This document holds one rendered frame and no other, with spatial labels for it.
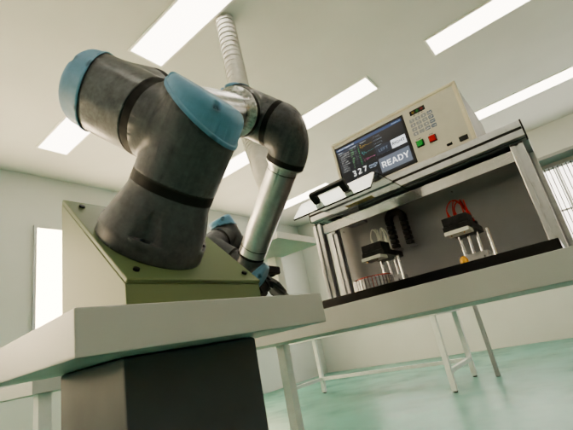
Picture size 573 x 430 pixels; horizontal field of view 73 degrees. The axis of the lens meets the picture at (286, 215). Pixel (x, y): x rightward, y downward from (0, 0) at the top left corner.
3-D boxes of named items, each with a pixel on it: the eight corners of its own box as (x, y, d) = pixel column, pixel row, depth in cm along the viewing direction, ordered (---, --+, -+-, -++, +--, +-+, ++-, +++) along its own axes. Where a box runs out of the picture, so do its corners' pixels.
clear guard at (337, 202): (370, 188, 93) (364, 165, 95) (293, 220, 106) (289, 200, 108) (417, 208, 119) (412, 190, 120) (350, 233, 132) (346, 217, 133)
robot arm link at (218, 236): (222, 257, 101) (243, 241, 110) (188, 237, 103) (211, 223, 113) (216, 280, 104) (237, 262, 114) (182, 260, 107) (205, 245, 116)
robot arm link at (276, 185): (332, 119, 93) (268, 281, 111) (293, 102, 96) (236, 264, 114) (318, 119, 83) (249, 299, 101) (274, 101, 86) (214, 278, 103)
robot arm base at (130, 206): (129, 270, 45) (159, 194, 44) (76, 215, 53) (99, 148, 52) (220, 270, 57) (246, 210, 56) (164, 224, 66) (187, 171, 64)
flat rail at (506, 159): (522, 159, 96) (517, 148, 97) (320, 235, 130) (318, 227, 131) (523, 159, 97) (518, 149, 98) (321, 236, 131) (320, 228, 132)
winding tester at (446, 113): (477, 141, 106) (454, 79, 113) (344, 198, 130) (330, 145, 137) (502, 172, 137) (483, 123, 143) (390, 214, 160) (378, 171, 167)
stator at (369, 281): (390, 285, 98) (385, 270, 99) (349, 295, 103) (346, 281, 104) (401, 286, 107) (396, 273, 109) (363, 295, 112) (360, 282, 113)
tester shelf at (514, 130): (526, 134, 97) (519, 119, 98) (309, 223, 134) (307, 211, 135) (543, 173, 131) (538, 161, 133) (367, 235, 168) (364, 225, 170)
